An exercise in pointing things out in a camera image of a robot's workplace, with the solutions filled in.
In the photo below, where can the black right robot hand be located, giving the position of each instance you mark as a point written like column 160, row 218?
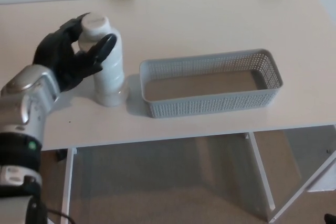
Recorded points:
column 331, row 219

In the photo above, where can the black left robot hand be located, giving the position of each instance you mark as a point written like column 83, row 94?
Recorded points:
column 63, row 61

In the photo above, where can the white plastic bottle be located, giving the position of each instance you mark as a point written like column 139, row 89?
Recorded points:
column 111, row 82

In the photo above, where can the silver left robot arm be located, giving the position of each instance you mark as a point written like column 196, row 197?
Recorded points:
column 26, row 98

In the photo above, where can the small black floor object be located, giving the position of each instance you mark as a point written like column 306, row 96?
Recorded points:
column 61, row 155

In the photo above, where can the grey perforated plastic basket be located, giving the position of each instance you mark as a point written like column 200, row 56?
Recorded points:
column 210, row 104

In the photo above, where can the white desk leg frame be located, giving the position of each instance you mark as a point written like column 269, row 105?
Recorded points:
column 262, row 171
column 68, row 182

